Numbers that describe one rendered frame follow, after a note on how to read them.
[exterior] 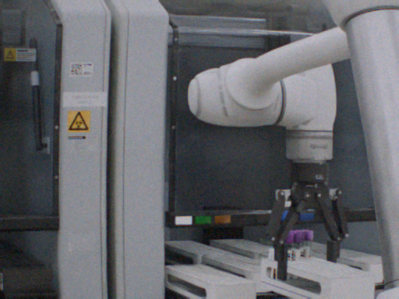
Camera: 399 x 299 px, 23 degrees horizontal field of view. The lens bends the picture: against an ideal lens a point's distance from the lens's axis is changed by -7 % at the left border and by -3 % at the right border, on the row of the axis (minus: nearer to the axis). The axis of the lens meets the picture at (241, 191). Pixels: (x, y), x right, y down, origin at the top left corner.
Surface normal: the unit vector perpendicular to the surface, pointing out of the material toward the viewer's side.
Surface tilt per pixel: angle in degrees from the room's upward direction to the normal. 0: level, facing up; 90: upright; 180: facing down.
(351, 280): 91
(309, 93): 90
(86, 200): 90
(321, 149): 90
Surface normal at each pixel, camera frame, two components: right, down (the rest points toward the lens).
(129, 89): 0.41, 0.07
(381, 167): -0.78, -0.06
